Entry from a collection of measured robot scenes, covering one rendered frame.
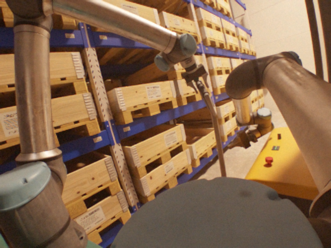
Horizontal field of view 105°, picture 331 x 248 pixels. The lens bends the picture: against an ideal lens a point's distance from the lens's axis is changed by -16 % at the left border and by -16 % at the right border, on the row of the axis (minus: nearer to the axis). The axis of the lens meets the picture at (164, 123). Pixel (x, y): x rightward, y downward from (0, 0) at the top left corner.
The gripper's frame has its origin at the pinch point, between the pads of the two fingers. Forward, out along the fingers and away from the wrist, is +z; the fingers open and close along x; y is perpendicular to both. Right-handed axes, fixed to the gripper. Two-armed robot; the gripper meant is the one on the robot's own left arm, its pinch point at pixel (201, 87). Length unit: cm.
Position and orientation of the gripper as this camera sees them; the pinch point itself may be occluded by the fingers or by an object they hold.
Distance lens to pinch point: 98.9
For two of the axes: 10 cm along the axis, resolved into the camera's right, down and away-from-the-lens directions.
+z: 5.1, 6.6, 5.5
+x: 8.5, -4.5, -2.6
